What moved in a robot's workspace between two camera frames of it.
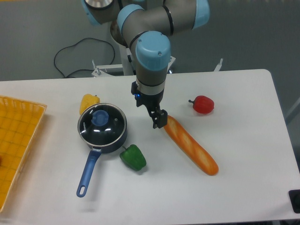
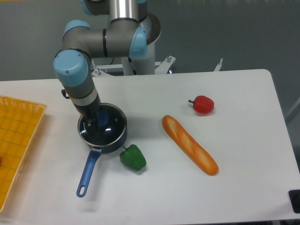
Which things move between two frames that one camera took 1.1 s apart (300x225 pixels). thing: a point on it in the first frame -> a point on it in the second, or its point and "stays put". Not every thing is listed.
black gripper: x=153 y=102 -> x=90 y=112
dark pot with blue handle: x=103 y=128 stays put
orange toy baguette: x=207 y=164 stays put
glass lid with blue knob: x=101 y=124 stays put
